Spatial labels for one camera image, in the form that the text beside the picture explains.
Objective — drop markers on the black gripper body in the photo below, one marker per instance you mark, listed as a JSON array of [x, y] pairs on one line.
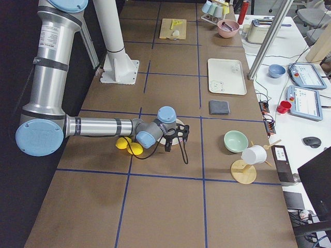
[[169, 139]]

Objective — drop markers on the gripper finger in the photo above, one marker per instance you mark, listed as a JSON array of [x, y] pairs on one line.
[[168, 147]]

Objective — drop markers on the cream round plate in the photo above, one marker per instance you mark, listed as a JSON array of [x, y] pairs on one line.
[[162, 140]]

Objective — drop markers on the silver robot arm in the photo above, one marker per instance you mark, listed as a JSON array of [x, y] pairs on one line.
[[43, 124]]

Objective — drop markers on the white bear tray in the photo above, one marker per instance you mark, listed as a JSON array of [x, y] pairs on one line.
[[225, 76]]

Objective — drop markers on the yellow lemon front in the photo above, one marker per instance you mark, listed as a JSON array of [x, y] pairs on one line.
[[135, 148]]

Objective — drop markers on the grey folded cloth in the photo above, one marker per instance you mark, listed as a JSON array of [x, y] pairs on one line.
[[219, 107]]

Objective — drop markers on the yellow lemon near avocado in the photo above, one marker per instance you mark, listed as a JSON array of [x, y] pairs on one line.
[[123, 142]]

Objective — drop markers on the mint green bowl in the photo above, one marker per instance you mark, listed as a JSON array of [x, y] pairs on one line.
[[235, 141]]

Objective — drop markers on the wooden mug tree stand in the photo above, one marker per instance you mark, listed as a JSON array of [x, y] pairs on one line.
[[245, 173]]

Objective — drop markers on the white mug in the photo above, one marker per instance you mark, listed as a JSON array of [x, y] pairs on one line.
[[253, 155]]

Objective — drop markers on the black power strip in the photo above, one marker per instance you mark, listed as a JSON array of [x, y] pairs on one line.
[[268, 120]]

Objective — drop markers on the bamboo cutting board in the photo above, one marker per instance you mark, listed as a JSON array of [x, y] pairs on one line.
[[166, 33]]

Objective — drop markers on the red cup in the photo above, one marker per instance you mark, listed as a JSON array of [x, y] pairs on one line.
[[283, 107]]

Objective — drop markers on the black box with label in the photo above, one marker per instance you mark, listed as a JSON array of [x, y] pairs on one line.
[[282, 165]]

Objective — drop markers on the blue bowl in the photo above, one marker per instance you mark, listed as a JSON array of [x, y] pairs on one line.
[[276, 71]]

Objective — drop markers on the pink bowl with ice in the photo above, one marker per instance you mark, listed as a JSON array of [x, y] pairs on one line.
[[224, 32]]

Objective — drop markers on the mint green cup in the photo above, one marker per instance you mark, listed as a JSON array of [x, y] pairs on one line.
[[212, 9]]

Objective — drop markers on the light blue cup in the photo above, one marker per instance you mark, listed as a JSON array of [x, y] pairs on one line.
[[206, 6]]

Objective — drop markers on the lower teach pendant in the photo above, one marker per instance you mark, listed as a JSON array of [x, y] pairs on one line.
[[305, 102]]

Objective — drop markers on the teach pendant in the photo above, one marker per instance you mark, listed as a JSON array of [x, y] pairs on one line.
[[306, 75], [305, 102]]

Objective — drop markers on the grey cup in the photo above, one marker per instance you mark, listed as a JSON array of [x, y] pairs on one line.
[[218, 13]]

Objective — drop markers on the white toaster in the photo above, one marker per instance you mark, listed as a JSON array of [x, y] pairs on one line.
[[258, 30]]

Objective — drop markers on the yellow cup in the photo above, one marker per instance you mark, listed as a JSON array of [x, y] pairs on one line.
[[226, 8]]

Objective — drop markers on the black computer mouse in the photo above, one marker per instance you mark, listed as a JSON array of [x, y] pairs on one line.
[[312, 142]]

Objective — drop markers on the upper teach pendant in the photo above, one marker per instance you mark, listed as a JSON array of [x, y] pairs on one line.
[[306, 75]]

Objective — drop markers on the black monitor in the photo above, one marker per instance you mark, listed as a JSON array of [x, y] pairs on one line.
[[315, 177]]

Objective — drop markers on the red bottle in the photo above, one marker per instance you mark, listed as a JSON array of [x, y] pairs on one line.
[[243, 11]]

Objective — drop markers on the office chair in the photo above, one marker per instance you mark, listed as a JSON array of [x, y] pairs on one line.
[[317, 17]]

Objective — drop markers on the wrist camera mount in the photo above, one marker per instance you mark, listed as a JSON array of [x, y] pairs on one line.
[[182, 132]]

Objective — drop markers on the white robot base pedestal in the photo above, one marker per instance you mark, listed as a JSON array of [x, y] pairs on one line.
[[118, 67]]

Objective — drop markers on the wire cup rack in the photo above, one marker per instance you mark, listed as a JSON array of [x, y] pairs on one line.
[[211, 18]]

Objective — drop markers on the aluminium frame post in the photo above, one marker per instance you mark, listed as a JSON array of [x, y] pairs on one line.
[[270, 37]]

